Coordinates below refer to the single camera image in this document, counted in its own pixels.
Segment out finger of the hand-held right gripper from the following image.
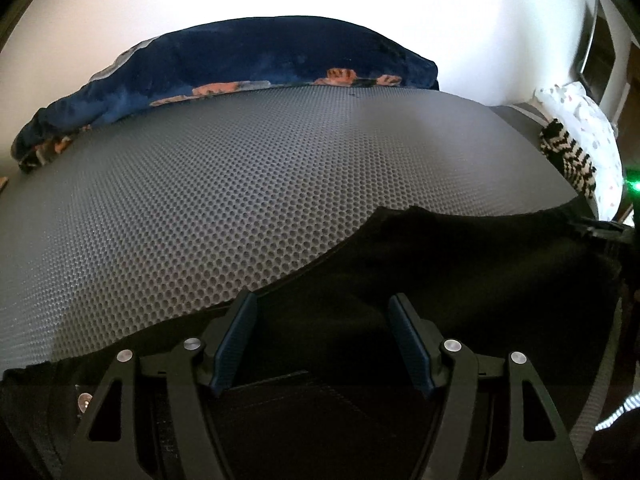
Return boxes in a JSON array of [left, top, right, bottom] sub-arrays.
[[567, 216, 632, 261]]

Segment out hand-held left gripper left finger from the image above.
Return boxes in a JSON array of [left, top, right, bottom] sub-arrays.
[[62, 290, 258, 480]]

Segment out grey honeycomb mesh mat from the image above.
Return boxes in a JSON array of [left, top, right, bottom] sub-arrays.
[[0, 82, 618, 456]]

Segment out black white striped cloth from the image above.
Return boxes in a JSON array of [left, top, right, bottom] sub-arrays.
[[539, 119, 598, 198]]

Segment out navy floral blanket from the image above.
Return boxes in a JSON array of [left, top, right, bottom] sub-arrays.
[[12, 15, 441, 173]]

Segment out black pants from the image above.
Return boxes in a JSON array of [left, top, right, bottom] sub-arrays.
[[0, 204, 626, 480]]

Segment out wooden door frame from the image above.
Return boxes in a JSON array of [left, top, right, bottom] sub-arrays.
[[577, 0, 632, 128]]

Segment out reflective striped strap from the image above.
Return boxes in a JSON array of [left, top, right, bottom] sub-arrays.
[[595, 392, 640, 432]]

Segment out white speckled pillow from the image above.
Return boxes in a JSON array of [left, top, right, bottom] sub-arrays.
[[532, 82, 626, 223]]

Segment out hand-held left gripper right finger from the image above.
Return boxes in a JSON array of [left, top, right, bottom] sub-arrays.
[[387, 293, 583, 480]]

